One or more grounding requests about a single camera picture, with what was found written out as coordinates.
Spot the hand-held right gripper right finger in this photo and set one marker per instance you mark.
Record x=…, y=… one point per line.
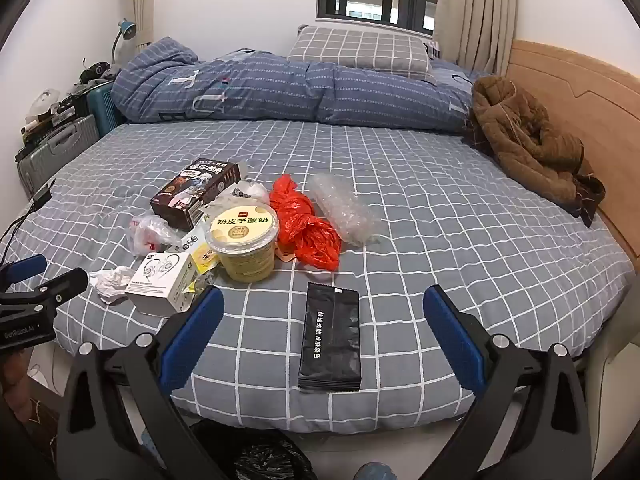
x=455, y=340

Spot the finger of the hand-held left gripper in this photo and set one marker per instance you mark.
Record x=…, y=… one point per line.
x=27, y=266
x=65, y=282

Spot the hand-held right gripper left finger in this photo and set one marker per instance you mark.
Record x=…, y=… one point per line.
x=195, y=330

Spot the small yellow wrapper scrap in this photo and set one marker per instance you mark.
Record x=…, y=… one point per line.
x=196, y=286

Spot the white tissue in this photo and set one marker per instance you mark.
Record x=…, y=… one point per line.
x=112, y=282

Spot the white earphone box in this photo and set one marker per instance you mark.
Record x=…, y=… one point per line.
x=155, y=285

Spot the yellow snack packet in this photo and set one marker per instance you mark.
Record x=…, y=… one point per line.
x=202, y=255

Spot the yellow yogurt cup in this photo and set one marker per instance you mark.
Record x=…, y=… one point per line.
x=242, y=250

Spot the white red-printed plastic bag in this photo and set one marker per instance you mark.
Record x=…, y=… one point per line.
x=150, y=232

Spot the brown paper tag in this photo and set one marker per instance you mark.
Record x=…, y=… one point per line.
x=286, y=258

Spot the black foil packet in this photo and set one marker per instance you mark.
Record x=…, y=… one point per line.
x=330, y=340

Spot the dark brown carton box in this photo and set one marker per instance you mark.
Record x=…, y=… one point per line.
x=190, y=195

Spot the black lined trash bin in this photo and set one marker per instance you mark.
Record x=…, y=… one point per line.
x=260, y=455

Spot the red plastic bag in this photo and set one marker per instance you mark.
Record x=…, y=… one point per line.
x=310, y=235

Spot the clear plastic bag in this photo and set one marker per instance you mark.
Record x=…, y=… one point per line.
x=250, y=191

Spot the clear bubble wrap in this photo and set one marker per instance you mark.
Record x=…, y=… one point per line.
x=345, y=210

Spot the person's left hand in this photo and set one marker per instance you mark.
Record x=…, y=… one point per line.
x=12, y=375

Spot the grey checked bed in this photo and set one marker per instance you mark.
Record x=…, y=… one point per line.
x=450, y=260

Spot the silver suitcase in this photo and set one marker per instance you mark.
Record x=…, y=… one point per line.
x=55, y=147

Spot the blue slipper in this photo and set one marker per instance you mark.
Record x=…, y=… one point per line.
x=375, y=472

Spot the white plastic appliance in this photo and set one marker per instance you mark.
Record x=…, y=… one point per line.
x=45, y=101

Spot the teal suitcase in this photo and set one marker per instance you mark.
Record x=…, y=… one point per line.
x=102, y=105

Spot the black gadget pile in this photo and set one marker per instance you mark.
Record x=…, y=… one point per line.
x=97, y=74

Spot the brown fleece jacket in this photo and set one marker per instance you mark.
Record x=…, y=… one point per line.
x=520, y=140

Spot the blue striped duvet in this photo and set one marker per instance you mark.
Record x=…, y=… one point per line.
x=275, y=90

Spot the blue desk lamp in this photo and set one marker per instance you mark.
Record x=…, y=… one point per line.
x=126, y=29

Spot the wooden headboard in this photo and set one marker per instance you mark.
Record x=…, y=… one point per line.
x=590, y=100

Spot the narrow beige curtain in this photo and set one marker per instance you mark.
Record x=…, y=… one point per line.
x=142, y=0

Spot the grey checked pillow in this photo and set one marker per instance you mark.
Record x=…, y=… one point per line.
x=360, y=50

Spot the wide beige curtain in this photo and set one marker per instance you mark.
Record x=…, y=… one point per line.
x=480, y=15

